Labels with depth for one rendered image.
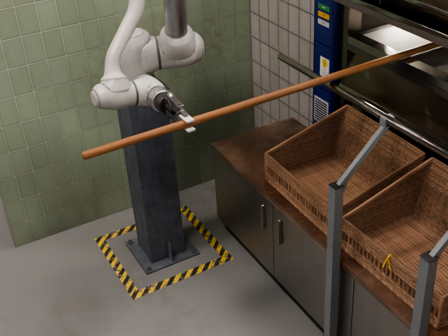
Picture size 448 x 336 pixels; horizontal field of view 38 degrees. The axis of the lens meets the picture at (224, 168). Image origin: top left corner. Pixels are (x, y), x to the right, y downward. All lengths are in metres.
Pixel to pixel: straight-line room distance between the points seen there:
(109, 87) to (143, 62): 0.54
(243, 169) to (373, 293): 1.01
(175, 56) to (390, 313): 1.45
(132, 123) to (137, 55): 0.32
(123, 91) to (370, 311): 1.28
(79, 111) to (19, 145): 0.36
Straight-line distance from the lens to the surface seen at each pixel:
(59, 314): 3.46
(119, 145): 2.29
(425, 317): 2.32
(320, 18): 3.26
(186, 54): 3.05
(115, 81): 2.55
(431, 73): 2.80
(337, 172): 3.20
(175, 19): 2.92
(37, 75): 3.52
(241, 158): 3.33
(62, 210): 3.91
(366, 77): 3.12
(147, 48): 3.05
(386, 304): 2.54
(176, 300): 3.39
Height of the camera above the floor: 2.32
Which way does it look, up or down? 32 degrees down
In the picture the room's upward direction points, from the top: 4 degrees counter-clockwise
